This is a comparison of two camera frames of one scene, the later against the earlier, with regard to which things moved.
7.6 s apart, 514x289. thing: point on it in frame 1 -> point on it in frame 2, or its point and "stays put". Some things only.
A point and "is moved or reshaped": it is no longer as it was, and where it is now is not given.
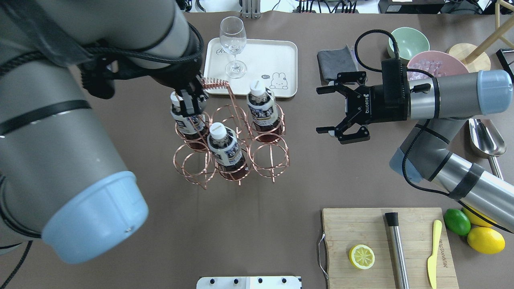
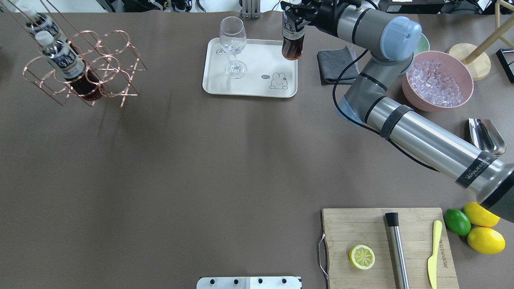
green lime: [456, 222] stays put
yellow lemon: [486, 240] stays put
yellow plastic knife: [432, 261] stays put
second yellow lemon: [477, 219] stays put
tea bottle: [263, 112] -> [292, 41]
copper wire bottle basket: [222, 137] is moved or reshaped
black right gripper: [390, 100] -> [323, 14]
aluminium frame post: [251, 9] stays put
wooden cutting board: [346, 228] stays put
